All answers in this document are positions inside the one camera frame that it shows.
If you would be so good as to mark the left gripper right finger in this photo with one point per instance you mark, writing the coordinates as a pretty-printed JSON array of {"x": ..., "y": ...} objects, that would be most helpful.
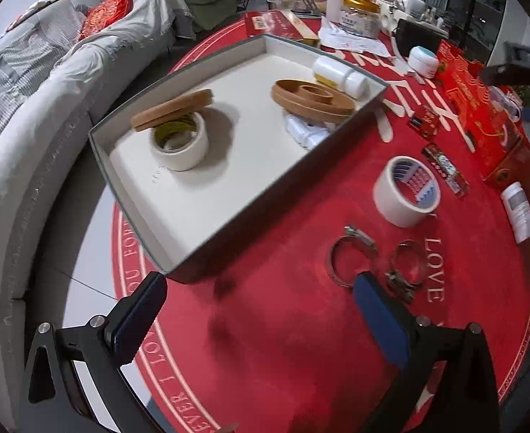
[{"x": 390, "y": 323}]

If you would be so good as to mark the white tape roll blue print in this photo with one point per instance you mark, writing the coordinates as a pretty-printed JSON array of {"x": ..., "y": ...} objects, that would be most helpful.
[{"x": 406, "y": 192}]

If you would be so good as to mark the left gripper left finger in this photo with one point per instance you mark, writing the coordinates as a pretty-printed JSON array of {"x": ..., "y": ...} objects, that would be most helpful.
[{"x": 132, "y": 317}]

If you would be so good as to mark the white pill bottle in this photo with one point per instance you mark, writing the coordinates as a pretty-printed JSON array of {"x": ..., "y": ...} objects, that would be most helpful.
[{"x": 518, "y": 210}]

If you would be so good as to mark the red cardboard box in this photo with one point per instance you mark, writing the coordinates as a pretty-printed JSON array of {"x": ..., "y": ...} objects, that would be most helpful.
[{"x": 491, "y": 118}]

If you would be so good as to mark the grey covered sofa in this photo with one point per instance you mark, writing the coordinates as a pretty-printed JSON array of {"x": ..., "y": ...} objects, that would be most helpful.
[{"x": 55, "y": 85}]

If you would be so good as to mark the narrow red lighter box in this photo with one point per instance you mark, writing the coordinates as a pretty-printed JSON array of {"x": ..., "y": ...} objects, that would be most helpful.
[{"x": 446, "y": 169}]

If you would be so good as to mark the flat red gift box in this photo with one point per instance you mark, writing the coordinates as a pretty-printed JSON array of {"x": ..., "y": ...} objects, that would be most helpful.
[{"x": 282, "y": 23}]

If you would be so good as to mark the white cream jar teal lid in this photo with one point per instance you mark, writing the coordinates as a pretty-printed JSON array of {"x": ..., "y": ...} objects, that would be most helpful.
[{"x": 423, "y": 61}]

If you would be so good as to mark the white power plug adapter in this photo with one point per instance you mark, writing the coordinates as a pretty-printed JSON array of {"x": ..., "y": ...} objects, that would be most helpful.
[{"x": 306, "y": 134}]

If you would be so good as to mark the grey rectangular tray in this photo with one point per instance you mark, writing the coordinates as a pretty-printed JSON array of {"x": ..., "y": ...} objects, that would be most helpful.
[{"x": 188, "y": 221}]

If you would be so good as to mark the black box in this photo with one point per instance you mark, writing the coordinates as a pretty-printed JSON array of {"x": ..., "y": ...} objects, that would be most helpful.
[{"x": 410, "y": 34}]

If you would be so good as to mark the steel hose clamp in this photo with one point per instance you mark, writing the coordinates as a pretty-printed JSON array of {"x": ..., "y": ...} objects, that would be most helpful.
[
  {"x": 407, "y": 270},
  {"x": 352, "y": 253}
]

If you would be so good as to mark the red embroidered cushion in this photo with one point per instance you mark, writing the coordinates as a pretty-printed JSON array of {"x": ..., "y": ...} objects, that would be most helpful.
[{"x": 105, "y": 14}]

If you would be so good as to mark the red round table mat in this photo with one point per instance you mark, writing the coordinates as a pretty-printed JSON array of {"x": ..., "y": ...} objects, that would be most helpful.
[{"x": 272, "y": 341}]

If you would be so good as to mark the white bottle yellow label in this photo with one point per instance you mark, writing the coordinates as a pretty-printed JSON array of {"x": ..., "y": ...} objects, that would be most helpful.
[{"x": 336, "y": 75}]

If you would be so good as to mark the white crumpled paper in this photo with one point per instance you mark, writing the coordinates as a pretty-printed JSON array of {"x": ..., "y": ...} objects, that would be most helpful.
[{"x": 332, "y": 36}]

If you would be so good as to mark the red cigarette box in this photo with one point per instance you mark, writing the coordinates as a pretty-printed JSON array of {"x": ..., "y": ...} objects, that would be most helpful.
[{"x": 425, "y": 122}]

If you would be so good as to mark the yellow-core tape roll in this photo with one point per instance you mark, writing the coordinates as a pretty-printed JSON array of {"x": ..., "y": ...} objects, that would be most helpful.
[{"x": 180, "y": 144}]

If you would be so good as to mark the gold lid glass jar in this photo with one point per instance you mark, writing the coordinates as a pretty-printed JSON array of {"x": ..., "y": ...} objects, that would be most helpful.
[{"x": 361, "y": 18}]

